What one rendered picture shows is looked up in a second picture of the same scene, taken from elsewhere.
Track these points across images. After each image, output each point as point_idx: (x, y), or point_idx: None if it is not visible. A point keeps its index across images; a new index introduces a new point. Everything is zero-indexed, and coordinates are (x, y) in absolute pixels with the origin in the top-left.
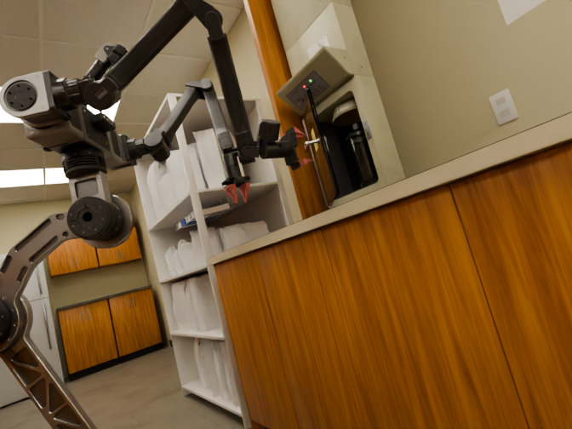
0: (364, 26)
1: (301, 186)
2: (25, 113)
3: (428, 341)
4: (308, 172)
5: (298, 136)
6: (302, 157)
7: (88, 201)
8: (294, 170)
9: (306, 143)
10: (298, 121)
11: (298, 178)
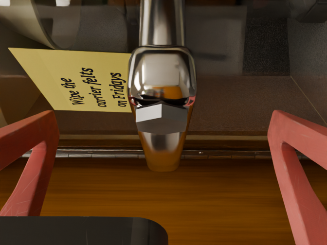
0: None
1: (249, 230)
2: None
3: None
4: (190, 188)
5: (31, 183)
6: (131, 194)
7: None
8: (181, 240)
9: (162, 84)
10: (3, 173)
11: (214, 235)
